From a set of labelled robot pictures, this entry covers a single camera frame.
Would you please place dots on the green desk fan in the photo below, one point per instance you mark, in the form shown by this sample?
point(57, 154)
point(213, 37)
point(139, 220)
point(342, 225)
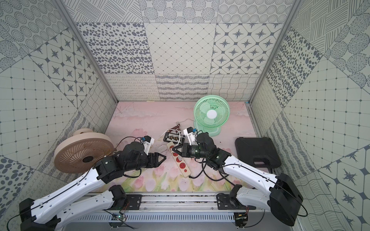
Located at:
point(211, 112)

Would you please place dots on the black tool case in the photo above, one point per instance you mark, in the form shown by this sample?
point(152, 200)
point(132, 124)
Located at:
point(257, 152)

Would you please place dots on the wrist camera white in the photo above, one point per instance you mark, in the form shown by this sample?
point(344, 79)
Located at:
point(147, 142)
point(190, 133)

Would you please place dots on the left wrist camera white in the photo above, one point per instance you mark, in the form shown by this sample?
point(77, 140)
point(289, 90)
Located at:
point(147, 142)

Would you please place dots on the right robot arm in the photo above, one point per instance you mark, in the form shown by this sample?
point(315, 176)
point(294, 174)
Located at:
point(277, 194)

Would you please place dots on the cream power strip red sockets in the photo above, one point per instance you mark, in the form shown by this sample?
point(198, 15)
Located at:
point(185, 171)

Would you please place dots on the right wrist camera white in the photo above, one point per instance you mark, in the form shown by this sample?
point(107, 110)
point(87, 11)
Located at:
point(190, 133)

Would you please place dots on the aluminium mounting rail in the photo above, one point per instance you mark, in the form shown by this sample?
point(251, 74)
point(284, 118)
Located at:
point(182, 202)

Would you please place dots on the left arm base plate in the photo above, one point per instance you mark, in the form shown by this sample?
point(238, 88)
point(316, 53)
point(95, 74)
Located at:
point(127, 202)

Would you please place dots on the dark red clamp tool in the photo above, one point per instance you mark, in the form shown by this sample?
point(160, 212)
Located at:
point(176, 129)

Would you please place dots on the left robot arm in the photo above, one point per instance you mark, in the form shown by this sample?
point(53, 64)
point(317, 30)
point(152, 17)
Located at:
point(65, 205)

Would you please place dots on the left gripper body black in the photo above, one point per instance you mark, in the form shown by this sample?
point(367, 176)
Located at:
point(151, 160)

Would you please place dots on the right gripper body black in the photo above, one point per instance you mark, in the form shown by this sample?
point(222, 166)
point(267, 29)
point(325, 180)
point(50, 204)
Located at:
point(193, 151)

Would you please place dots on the beige desk fan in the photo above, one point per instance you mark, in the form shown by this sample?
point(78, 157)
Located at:
point(78, 153)

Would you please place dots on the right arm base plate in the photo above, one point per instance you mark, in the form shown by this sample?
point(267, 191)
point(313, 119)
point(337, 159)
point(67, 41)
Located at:
point(224, 202)

